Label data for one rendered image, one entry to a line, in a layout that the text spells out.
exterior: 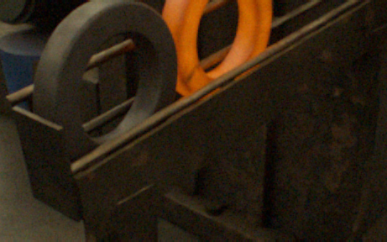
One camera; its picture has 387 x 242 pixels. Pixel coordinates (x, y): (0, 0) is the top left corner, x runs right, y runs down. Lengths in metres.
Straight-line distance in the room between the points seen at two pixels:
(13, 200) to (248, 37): 1.06
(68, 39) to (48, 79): 0.04
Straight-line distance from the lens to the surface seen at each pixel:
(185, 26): 0.73
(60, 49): 0.61
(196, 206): 1.55
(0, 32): 2.29
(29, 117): 0.63
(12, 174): 1.89
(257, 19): 0.84
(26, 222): 1.67
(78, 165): 0.63
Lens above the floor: 0.91
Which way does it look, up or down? 26 degrees down
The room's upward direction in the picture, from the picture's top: straight up
